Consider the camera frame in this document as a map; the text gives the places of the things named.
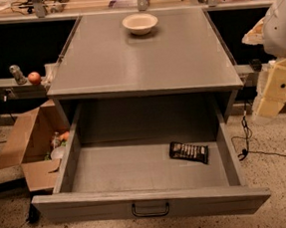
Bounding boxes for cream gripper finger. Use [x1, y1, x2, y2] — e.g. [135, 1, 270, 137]
[252, 98, 284, 118]

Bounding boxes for black rxbar chocolate wrapper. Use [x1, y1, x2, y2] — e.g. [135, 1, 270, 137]
[169, 142, 209, 164]

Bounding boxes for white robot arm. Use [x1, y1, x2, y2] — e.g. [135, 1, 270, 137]
[241, 0, 286, 123]

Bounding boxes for grey cabinet counter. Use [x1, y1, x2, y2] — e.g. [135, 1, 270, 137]
[40, 1, 247, 138]

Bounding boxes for grey open top drawer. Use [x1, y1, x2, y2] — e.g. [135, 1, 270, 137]
[32, 93, 270, 223]

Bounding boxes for black device on ledge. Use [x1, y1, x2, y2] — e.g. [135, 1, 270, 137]
[249, 59, 262, 72]

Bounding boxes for grey side ledge right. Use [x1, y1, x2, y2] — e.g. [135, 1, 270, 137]
[234, 64, 263, 87]

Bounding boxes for grey side ledge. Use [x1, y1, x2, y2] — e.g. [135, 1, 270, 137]
[234, 64, 263, 87]
[0, 63, 58, 102]

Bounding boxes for white ceramic bowl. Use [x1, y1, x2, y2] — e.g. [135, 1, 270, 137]
[122, 13, 157, 36]

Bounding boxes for orange fruit in box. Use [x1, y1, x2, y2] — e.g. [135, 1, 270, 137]
[59, 131, 69, 141]

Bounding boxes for red apple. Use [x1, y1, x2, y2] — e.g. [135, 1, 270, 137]
[28, 72, 42, 86]

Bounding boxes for brown cardboard box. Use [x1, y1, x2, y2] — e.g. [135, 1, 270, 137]
[0, 101, 70, 192]

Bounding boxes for grey side ledge left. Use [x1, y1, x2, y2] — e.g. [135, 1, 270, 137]
[0, 63, 58, 102]

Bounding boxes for black cable on floor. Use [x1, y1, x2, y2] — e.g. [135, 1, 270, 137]
[227, 97, 286, 166]

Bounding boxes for black drawer handle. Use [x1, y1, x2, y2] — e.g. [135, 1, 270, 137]
[132, 203, 170, 218]

